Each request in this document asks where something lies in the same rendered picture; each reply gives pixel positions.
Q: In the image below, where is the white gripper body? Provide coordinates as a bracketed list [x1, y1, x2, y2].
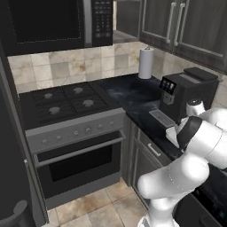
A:
[165, 117, 190, 149]

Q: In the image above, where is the dark wood drawer front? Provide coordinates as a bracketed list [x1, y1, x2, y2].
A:
[137, 129, 173, 167]

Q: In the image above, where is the dark wood base cupboard door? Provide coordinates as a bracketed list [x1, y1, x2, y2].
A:
[131, 137, 167, 209]

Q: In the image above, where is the black coffee machine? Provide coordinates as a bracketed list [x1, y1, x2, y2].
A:
[148, 67, 221, 129]

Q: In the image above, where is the black dishwasher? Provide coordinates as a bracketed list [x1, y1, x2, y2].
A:
[173, 164, 227, 227]

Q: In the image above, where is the white paper towel roll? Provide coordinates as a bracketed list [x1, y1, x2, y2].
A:
[137, 46, 155, 81]

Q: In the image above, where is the grey oven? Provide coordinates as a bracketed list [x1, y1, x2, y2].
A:
[24, 107, 129, 211]

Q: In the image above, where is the black oven door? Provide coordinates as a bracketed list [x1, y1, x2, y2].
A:
[33, 130, 125, 200]

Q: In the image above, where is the black gas hob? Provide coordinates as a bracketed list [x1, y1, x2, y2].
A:
[18, 81, 122, 131]

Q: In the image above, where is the dark wood open cupboard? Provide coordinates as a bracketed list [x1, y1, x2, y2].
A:
[113, 0, 143, 44]

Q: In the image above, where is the black fridge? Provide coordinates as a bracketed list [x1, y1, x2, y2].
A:
[0, 40, 50, 227]

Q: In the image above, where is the black microwave oven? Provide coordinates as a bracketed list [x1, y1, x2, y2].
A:
[0, 0, 114, 58]

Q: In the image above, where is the pale drawer handle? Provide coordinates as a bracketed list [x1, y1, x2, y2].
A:
[147, 143, 162, 158]

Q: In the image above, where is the grey oven door handle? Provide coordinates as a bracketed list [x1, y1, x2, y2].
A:
[34, 136, 125, 168]

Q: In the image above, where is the pale cupboard door handle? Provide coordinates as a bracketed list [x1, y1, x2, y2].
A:
[173, 2, 186, 47]
[165, 2, 177, 45]

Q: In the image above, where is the grey microwave door handle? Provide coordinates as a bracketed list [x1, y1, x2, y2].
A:
[82, 0, 93, 49]

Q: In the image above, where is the dark fridge handle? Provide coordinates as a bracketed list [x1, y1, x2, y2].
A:
[0, 200, 29, 227]

